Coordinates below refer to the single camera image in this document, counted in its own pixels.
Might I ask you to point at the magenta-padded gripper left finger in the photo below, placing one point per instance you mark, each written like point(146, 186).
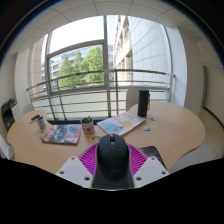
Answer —
point(75, 170)

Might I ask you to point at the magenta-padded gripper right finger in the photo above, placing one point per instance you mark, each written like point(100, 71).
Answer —
point(150, 170)

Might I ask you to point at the black computer mouse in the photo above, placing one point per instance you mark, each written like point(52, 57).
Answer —
point(113, 163)

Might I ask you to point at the black printed mouse pad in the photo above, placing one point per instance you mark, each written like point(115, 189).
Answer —
point(154, 154)

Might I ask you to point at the red and dark magazine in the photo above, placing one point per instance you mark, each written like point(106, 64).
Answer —
point(63, 134)

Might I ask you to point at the blue and white sticker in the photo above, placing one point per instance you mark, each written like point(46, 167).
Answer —
point(147, 129)

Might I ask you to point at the small yellow sticker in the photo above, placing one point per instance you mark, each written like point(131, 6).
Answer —
point(153, 125)

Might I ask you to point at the small potted plant mug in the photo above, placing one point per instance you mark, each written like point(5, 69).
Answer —
point(88, 126)

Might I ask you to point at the small blue sticker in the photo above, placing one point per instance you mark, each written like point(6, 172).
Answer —
point(152, 118)

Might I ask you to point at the white and blue booklet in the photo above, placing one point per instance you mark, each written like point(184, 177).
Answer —
point(121, 124)

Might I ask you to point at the small pen cup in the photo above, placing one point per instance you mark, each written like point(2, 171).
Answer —
point(41, 123)

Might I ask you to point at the small dark desk stapler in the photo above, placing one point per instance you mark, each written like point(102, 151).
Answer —
point(34, 118)

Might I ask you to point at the black cylindrical bottle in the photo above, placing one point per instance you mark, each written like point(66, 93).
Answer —
point(143, 103)

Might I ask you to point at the white chair with wooden legs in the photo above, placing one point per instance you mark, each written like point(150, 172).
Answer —
point(6, 148)

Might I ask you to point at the white chair back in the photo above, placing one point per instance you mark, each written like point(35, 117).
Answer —
point(28, 109)
point(132, 99)

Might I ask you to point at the black and white printer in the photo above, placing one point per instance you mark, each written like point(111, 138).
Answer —
point(8, 115)

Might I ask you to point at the metal balcony railing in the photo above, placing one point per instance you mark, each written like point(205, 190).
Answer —
point(83, 76)

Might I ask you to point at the grey-green door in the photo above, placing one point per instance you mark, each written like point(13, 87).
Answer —
point(204, 86)

